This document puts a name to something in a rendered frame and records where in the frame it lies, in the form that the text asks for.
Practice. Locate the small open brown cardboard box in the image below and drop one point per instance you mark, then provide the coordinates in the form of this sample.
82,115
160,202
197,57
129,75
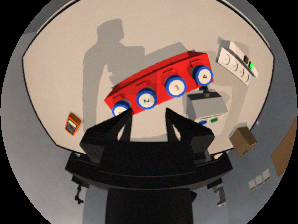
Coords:
241,140

